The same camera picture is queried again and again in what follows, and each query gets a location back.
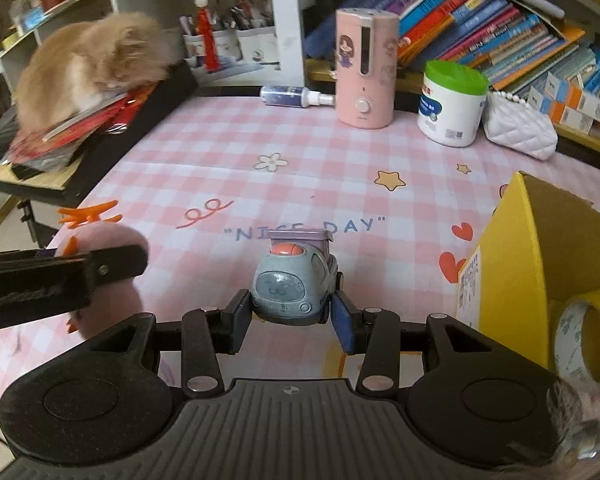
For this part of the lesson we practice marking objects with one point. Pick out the black electronic keyboard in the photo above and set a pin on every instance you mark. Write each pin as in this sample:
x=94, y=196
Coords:
x=130, y=125

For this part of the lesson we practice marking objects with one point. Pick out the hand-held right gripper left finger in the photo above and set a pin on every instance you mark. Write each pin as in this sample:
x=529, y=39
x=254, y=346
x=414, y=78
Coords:
x=237, y=325

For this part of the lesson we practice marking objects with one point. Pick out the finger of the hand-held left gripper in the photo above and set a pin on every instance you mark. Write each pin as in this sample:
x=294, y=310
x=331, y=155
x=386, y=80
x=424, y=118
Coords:
x=115, y=262

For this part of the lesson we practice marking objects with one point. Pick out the pink checked tablecloth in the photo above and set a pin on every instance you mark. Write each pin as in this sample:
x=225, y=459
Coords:
x=230, y=185

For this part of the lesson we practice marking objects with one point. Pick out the grey toy car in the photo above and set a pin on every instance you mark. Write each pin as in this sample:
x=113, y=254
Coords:
x=290, y=280

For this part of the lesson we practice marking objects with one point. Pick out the orange fluffy cat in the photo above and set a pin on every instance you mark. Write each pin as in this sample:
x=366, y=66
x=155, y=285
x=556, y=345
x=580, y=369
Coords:
x=80, y=70

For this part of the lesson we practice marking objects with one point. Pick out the white long bar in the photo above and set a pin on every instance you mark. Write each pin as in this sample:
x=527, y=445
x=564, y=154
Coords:
x=540, y=5

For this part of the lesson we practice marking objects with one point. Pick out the row of colourful books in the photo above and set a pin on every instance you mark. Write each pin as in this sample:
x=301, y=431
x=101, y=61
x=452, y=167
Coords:
x=480, y=25

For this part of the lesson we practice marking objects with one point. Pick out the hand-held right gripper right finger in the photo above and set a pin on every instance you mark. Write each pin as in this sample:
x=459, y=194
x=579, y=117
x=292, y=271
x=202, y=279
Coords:
x=342, y=325

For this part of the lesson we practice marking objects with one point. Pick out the pink humidifier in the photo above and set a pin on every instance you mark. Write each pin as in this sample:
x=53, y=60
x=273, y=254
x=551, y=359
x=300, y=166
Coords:
x=365, y=70

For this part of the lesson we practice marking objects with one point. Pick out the white quilted bag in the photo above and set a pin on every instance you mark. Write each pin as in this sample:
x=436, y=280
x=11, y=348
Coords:
x=520, y=130

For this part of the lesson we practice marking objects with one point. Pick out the yellow tape roll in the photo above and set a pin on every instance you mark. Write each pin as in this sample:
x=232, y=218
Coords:
x=567, y=340

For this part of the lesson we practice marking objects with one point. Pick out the white bookshelf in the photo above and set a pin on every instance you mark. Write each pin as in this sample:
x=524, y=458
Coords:
x=285, y=20

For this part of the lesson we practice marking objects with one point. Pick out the pile of red books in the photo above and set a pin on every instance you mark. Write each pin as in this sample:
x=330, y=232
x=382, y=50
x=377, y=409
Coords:
x=80, y=130

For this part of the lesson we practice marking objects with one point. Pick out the small spray bottle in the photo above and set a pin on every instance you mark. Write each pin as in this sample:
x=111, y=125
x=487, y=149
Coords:
x=285, y=96

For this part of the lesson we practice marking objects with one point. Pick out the red bottle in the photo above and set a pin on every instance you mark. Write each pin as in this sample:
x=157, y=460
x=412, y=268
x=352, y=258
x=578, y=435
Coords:
x=207, y=35

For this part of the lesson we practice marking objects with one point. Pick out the small pink axolotl plush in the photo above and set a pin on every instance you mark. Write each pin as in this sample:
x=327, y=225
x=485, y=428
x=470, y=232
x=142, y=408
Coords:
x=112, y=237

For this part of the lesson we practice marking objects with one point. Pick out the white pen holder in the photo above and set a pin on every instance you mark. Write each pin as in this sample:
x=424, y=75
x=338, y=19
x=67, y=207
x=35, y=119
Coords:
x=257, y=47
x=200, y=47

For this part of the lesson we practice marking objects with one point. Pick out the white jar green lid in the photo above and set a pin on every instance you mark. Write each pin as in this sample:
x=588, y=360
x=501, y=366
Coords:
x=450, y=110

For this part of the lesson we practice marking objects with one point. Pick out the orange blue carton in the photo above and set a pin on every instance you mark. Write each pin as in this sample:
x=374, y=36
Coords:
x=587, y=102
x=555, y=112

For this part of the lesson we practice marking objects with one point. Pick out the yellow cardboard box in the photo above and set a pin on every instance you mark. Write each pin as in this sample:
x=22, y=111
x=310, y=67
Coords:
x=510, y=260

